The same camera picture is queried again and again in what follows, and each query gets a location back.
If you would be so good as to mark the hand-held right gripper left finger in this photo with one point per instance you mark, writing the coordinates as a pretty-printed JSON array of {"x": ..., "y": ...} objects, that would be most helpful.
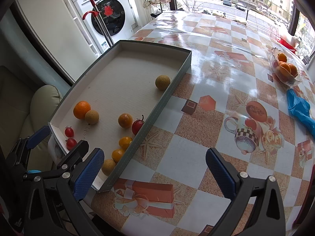
[{"x": 88, "y": 174}]

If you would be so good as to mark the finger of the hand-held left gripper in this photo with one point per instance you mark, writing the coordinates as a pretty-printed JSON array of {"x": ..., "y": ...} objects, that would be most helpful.
[
  {"x": 39, "y": 135},
  {"x": 76, "y": 152}
]

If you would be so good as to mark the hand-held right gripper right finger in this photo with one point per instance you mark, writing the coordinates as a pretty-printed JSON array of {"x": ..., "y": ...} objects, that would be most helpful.
[{"x": 220, "y": 177}]

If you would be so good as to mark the small red cherry tomato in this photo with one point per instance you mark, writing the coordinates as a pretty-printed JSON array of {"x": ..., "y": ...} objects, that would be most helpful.
[
  {"x": 71, "y": 144},
  {"x": 69, "y": 131}
]

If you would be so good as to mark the round tan fruit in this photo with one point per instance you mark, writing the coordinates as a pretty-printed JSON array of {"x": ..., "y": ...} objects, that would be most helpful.
[
  {"x": 162, "y": 82},
  {"x": 108, "y": 167},
  {"x": 92, "y": 117}
]

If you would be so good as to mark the yellow-orange citrus fruit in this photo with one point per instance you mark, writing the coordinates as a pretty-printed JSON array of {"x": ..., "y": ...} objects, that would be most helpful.
[{"x": 125, "y": 120}]

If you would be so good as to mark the large red tomato with stem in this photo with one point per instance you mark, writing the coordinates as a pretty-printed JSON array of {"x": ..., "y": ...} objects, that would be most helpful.
[{"x": 137, "y": 126}]

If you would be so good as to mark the grey cardboard tray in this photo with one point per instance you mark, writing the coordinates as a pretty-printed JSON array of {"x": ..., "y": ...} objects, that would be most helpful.
[{"x": 118, "y": 73}]

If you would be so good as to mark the blue plastic bag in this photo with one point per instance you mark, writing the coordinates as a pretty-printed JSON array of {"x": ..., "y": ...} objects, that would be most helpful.
[{"x": 300, "y": 110}]

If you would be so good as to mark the beige leather sofa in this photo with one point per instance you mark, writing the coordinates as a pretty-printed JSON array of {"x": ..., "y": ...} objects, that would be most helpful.
[{"x": 19, "y": 118}]

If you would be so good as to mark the glass fruit bowl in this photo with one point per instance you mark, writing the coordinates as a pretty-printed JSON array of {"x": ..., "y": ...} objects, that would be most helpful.
[{"x": 273, "y": 59}]

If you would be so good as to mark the white washing machine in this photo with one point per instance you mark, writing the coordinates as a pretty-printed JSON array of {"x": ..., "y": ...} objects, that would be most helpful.
[{"x": 129, "y": 17}]

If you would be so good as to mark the red plastic item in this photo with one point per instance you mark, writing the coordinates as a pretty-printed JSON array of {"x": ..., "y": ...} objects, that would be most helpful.
[{"x": 283, "y": 43}]

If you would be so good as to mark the pink plastic bag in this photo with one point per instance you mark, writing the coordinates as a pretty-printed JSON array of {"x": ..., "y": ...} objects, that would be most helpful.
[{"x": 291, "y": 38}]

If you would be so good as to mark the grey parked van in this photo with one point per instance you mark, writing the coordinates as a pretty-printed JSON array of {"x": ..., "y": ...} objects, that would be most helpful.
[{"x": 227, "y": 1}]

